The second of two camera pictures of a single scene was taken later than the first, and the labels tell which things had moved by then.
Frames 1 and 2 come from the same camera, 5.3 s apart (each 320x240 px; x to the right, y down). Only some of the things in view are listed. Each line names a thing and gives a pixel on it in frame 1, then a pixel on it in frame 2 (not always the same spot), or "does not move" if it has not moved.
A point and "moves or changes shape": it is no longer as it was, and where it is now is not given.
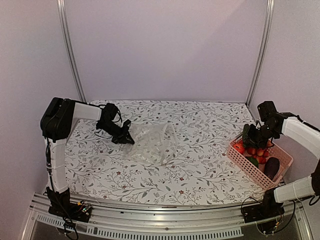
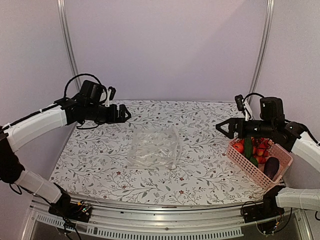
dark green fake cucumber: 245,129 moves or changes shape
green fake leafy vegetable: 254,161 does not move
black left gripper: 121,138 -> 113,118
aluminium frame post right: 264,52 does not move
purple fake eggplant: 271,167 does not move
